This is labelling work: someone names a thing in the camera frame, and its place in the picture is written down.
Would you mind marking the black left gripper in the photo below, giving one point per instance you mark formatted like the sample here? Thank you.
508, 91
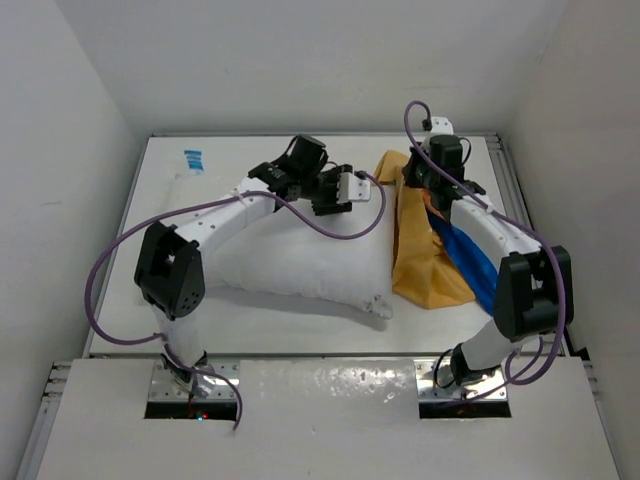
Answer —
330, 204

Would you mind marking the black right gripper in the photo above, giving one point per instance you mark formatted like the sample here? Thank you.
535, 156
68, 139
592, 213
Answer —
408, 171

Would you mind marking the white pillow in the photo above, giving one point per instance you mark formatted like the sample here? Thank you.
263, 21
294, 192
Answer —
344, 258

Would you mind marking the yellow blue printed pillowcase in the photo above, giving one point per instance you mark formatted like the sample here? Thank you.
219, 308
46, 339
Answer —
435, 264

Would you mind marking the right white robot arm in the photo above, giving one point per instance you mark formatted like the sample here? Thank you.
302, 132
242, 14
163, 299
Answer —
531, 294

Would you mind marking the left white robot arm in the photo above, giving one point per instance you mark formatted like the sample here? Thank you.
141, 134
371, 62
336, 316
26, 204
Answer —
170, 267

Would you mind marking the blue white pillow tag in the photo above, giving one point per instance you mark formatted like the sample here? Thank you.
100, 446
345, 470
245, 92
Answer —
194, 160

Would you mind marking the white front cover board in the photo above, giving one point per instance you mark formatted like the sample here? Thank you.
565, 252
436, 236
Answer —
325, 419

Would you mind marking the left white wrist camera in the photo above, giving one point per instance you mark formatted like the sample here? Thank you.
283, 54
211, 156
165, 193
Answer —
351, 188

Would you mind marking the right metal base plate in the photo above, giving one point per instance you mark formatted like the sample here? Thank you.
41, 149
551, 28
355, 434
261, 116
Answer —
442, 388

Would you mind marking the metal base plate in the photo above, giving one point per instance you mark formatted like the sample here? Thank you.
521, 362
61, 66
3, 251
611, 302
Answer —
442, 388
165, 387

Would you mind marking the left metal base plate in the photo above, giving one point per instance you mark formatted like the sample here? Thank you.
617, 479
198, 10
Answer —
165, 387

